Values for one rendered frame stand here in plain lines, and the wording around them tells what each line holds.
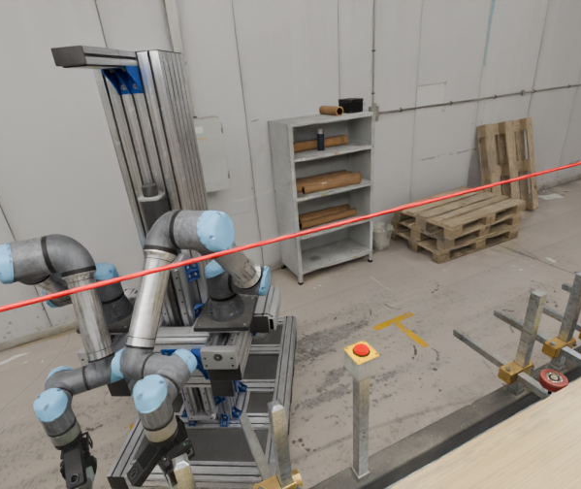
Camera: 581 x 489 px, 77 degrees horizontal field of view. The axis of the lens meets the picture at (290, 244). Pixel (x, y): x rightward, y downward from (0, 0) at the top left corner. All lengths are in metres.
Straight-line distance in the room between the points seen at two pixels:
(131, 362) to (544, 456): 1.16
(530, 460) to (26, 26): 3.49
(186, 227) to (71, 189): 2.40
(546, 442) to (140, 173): 1.64
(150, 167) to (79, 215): 1.93
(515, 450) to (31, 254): 1.48
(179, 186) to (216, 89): 1.98
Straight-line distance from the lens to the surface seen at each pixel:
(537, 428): 1.43
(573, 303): 1.79
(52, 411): 1.24
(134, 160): 1.58
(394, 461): 1.49
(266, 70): 3.58
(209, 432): 2.25
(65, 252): 1.26
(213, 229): 1.01
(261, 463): 1.30
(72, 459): 1.34
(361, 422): 1.22
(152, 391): 0.95
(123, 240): 3.51
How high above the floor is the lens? 1.91
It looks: 25 degrees down
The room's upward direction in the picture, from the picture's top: 5 degrees counter-clockwise
